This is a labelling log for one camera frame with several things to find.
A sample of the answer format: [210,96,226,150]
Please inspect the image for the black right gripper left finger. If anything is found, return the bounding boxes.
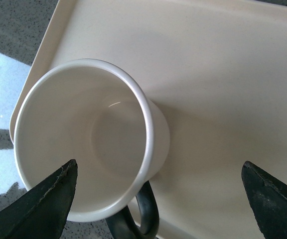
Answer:
[0,159,78,239]

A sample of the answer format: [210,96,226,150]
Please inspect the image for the beige rectangular plastic tray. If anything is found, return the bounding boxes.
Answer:
[10,0,287,239]

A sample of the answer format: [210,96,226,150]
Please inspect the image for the white smiley mug black handle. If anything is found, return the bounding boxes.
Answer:
[13,59,170,239]

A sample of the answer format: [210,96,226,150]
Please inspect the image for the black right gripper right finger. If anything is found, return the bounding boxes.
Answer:
[241,161,287,239]

